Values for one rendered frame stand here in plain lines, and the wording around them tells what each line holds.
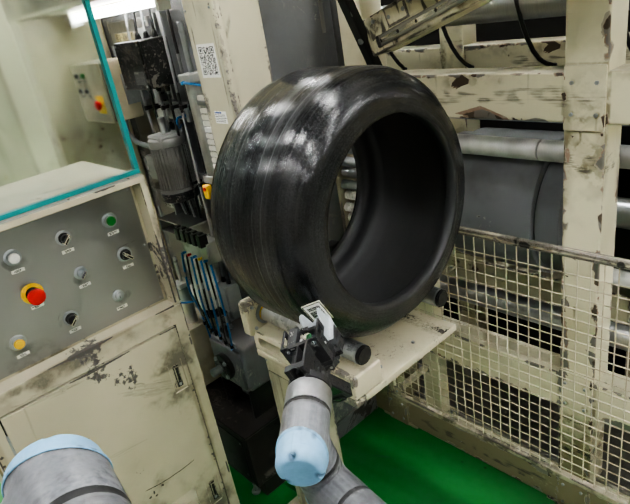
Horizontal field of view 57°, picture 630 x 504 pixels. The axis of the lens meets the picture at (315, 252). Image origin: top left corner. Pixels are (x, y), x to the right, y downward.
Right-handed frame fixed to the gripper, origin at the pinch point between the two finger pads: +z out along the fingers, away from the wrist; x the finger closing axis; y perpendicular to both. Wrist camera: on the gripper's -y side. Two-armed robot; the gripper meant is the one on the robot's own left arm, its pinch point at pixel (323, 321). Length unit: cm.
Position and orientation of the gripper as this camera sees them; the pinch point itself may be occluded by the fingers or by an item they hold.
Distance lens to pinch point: 112.3
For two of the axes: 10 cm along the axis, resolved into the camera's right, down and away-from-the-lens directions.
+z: 0.8, -5.4, 8.4
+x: -8.6, 3.8, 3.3
